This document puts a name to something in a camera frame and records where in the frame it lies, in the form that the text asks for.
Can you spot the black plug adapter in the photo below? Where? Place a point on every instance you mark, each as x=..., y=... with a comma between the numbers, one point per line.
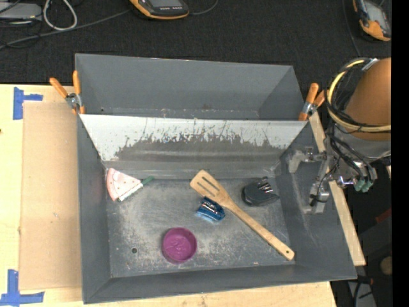
x=257, y=195

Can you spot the pink watermelon slice toy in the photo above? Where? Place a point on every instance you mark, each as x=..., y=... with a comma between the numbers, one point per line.
x=119, y=184

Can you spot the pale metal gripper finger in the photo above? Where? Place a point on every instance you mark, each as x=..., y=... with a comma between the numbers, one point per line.
x=296, y=160
x=318, y=205

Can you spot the purple round lid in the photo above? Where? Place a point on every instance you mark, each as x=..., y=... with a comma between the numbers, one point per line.
x=179, y=245

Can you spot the brown cardboard board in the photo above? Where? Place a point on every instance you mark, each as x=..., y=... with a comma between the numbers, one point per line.
x=48, y=197

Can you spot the grey metal bin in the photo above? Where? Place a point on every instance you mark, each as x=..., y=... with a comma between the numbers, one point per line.
x=179, y=88

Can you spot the wooden slotted spatula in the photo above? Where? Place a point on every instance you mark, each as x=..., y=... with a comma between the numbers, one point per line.
x=223, y=198

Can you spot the blue stapler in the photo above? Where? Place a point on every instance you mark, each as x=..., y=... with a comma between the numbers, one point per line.
x=211, y=210

